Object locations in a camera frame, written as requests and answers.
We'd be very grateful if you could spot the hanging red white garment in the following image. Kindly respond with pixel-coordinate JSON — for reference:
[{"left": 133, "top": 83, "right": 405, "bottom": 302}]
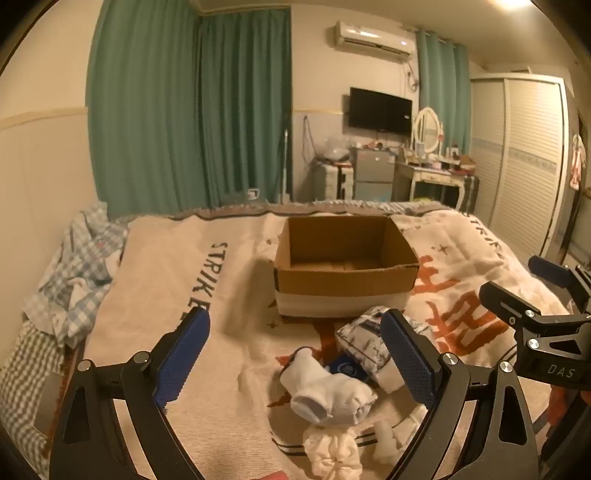
[{"left": 570, "top": 134, "right": 587, "bottom": 190}]

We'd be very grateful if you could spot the white cloth scrunchie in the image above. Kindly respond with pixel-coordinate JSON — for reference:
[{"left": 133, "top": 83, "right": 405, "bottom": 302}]
[{"left": 302, "top": 422, "right": 363, "bottom": 480}]

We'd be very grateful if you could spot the white dressing table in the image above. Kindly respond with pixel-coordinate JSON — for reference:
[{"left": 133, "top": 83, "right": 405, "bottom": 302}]
[{"left": 394, "top": 161, "right": 478, "bottom": 208}]

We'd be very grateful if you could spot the small grey fridge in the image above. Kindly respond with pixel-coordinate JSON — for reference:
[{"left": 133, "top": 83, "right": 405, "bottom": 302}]
[{"left": 353, "top": 147, "right": 395, "bottom": 201}]

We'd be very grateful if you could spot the white suitcase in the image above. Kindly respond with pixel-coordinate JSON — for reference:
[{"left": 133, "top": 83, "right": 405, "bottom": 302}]
[{"left": 310, "top": 162, "right": 355, "bottom": 201}]

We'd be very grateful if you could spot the clear plastic bag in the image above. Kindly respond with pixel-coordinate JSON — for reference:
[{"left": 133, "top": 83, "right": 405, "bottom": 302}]
[{"left": 323, "top": 136, "right": 349, "bottom": 162}]

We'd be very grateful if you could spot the white air conditioner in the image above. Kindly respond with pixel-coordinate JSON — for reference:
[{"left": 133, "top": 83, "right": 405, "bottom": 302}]
[{"left": 332, "top": 21, "right": 415, "bottom": 58}]

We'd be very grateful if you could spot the white sock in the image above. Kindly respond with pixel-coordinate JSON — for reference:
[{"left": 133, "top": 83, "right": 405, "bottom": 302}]
[{"left": 279, "top": 348, "right": 377, "bottom": 425}]

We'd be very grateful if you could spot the white mop pole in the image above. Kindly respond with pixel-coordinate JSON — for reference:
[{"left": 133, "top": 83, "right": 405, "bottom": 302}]
[{"left": 280, "top": 129, "right": 291, "bottom": 204}]

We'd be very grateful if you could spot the black wall television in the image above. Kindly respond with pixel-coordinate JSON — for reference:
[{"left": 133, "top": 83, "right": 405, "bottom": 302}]
[{"left": 348, "top": 87, "right": 413, "bottom": 136}]

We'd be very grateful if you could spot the dark blue small packet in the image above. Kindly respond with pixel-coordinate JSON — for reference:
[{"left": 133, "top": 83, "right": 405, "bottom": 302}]
[{"left": 323, "top": 354, "right": 370, "bottom": 384}]

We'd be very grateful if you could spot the clutter of cosmetics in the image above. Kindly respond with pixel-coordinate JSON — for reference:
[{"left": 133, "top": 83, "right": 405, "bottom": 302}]
[{"left": 399, "top": 143, "right": 476, "bottom": 176}]

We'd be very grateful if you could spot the blue checked quilt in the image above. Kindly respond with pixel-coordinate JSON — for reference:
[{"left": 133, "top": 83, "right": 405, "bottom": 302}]
[{"left": 23, "top": 200, "right": 130, "bottom": 349}]

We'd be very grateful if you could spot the dark suitcase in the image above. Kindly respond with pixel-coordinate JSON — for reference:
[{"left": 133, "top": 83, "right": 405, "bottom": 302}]
[{"left": 462, "top": 175, "right": 481, "bottom": 213}]

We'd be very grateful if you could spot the beige printed blanket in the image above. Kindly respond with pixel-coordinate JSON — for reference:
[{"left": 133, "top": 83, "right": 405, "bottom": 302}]
[{"left": 83, "top": 210, "right": 573, "bottom": 480}]

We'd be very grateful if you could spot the oval white vanity mirror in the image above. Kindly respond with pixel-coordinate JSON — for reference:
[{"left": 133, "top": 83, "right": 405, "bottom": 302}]
[{"left": 412, "top": 107, "right": 441, "bottom": 155}]

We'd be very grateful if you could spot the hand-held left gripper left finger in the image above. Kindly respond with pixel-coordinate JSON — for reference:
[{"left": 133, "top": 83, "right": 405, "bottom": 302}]
[{"left": 48, "top": 307, "right": 211, "bottom": 480}]

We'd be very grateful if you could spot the green corner curtain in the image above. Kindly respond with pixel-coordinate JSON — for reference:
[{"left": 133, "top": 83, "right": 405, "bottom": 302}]
[{"left": 198, "top": 7, "right": 294, "bottom": 208}]

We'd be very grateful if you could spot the patterned tissue pack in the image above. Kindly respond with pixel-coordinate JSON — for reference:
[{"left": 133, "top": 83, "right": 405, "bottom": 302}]
[{"left": 335, "top": 305, "right": 432, "bottom": 393}]

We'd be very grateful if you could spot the cardboard box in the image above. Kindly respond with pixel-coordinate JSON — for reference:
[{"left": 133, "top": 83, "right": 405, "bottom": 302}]
[{"left": 272, "top": 215, "right": 421, "bottom": 319}]

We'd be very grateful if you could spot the white louvred wardrobe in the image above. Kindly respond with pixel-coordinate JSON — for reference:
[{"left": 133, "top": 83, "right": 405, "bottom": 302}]
[{"left": 468, "top": 74, "right": 583, "bottom": 268}]

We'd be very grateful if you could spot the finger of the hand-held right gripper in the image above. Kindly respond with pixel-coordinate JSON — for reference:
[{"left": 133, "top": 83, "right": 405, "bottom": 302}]
[
  {"left": 479, "top": 281, "right": 591, "bottom": 344},
  {"left": 527, "top": 255, "right": 591, "bottom": 315}
]

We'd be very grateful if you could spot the wide green curtain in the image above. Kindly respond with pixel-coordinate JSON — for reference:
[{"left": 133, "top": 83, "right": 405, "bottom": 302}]
[{"left": 87, "top": 0, "right": 204, "bottom": 217}]

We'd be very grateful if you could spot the narrow green curtain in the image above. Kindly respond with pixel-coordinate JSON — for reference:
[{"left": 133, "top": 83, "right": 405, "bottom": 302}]
[{"left": 416, "top": 30, "right": 472, "bottom": 167}]

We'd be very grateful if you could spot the hanging black cable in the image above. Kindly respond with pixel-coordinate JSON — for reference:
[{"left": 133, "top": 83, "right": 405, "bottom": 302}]
[{"left": 302, "top": 115, "right": 319, "bottom": 164}]

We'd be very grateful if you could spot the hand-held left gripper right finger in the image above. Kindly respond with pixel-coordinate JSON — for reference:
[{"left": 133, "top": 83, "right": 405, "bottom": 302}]
[{"left": 379, "top": 308, "right": 541, "bottom": 480}]

